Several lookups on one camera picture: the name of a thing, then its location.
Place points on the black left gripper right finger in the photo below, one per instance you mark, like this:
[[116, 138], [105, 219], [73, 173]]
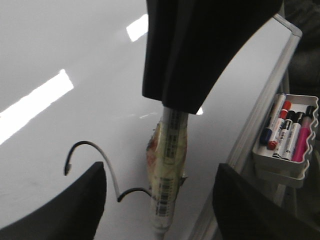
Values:
[[244, 213]]

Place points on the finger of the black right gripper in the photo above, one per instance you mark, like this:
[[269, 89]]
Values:
[[191, 42]]

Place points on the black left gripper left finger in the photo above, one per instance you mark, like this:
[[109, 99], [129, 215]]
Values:
[[74, 214]]

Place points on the white black whiteboard marker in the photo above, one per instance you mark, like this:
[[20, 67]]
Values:
[[166, 165]]

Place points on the white marker tray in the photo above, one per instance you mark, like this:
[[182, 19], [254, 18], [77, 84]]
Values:
[[281, 171]]

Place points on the black capped marker right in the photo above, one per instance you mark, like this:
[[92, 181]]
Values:
[[293, 136]]

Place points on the black capped marker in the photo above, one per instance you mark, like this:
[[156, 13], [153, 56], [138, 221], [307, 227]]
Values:
[[293, 136], [283, 136]]

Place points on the red capped marker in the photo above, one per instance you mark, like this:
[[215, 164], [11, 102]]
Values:
[[273, 140]]

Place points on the blue capped marker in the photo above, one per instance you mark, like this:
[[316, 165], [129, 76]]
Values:
[[273, 116]]

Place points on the pink highlighter marker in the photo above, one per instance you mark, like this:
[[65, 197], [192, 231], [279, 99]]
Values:
[[304, 132]]

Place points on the black capped marker left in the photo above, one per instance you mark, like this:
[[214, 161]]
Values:
[[283, 136]]

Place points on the white whiteboard with aluminium frame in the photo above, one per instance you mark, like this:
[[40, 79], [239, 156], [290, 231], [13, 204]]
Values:
[[72, 70]]

